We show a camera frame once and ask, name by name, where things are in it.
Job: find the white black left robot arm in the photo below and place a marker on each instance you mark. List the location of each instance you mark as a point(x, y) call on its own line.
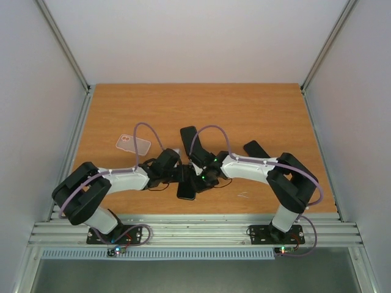
point(80, 194)

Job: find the aluminium frame rail right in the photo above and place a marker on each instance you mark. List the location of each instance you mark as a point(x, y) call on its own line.
point(337, 28)

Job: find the grey slotted cable duct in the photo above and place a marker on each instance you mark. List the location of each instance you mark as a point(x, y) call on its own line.
point(159, 254)

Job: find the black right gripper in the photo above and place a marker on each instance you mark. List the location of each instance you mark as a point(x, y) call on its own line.
point(198, 180)

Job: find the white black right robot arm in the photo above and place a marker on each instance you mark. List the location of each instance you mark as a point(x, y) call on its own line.
point(292, 184)

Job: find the dark smartphone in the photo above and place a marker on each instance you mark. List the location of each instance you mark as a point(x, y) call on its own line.
point(253, 149)
point(188, 185)

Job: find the right small circuit board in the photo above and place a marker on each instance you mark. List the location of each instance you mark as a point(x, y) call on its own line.
point(284, 250)

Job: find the aluminium frame rail left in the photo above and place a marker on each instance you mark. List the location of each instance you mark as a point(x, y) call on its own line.
point(86, 97)

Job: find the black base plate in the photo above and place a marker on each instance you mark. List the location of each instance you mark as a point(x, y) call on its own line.
point(123, 235)
point(265, 235)

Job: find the small circuit board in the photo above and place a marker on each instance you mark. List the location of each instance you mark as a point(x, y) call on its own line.
point(117, 251)
point(284, 250)

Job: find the white phone case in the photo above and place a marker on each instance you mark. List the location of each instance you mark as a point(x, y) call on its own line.
point(130, 144)

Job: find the left small circuit board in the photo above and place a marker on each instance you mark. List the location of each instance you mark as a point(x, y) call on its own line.
point(117, 251)

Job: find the aluminium front rail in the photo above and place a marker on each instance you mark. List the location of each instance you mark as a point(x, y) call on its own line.
point(202, 230)

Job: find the aluminium frame rail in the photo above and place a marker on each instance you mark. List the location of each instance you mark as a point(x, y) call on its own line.
point(86, 97)
point(337, 28)

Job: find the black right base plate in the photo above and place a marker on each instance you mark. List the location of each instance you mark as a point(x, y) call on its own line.
point(265, 235)

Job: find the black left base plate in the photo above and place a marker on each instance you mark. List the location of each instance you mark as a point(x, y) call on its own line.
point(123, 235)

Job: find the black silicone phone case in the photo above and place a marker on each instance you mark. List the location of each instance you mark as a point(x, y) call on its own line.
point(187, 135)

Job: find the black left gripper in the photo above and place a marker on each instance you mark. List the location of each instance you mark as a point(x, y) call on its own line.
point(180, 178)

